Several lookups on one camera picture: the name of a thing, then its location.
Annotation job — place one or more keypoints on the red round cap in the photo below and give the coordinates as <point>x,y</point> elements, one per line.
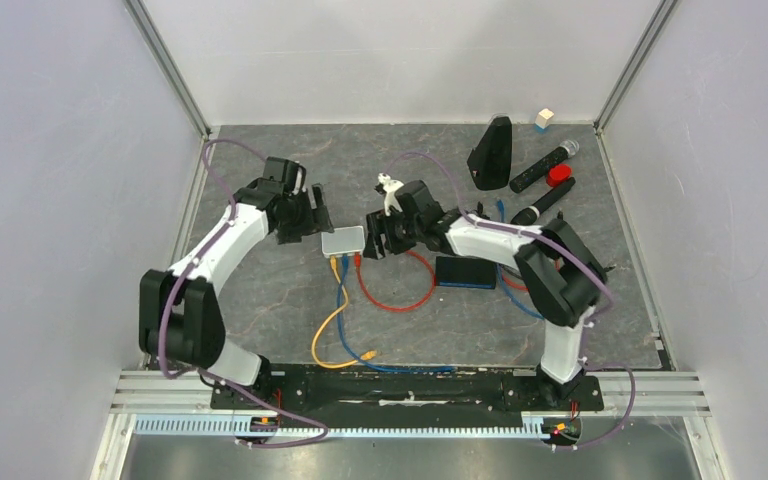
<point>558,174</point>

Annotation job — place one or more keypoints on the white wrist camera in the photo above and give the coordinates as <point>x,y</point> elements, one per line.
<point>300,177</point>
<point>388,188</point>

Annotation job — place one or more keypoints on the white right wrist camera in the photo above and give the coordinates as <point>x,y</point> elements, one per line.
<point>388,188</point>

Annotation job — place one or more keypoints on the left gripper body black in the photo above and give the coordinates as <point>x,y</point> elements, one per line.
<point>302,219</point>

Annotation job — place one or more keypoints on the black microphone silver head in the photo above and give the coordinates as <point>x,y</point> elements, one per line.
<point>565,150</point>

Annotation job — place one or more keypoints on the black microphone lower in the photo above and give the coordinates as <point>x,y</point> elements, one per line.
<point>530,215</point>

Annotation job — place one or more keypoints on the black network switch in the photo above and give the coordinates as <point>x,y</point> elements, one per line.
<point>463,272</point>

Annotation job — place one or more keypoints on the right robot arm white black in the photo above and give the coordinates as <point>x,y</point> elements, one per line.
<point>564,280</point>

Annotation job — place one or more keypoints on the white network switch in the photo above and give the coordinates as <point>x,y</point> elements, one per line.
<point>343,241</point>

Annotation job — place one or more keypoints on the white blue block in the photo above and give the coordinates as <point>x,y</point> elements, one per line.
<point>543,119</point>

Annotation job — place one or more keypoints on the aluminium frame rail front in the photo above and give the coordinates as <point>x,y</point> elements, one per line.
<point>183,407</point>

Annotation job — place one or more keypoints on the black wedge shaped stand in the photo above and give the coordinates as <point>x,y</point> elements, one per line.
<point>489,162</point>

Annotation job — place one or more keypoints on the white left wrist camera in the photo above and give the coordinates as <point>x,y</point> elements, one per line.
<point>300,177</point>

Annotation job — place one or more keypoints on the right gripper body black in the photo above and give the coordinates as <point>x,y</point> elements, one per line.
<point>402,233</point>

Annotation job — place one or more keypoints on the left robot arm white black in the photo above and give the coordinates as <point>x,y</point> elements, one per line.
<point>179,315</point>

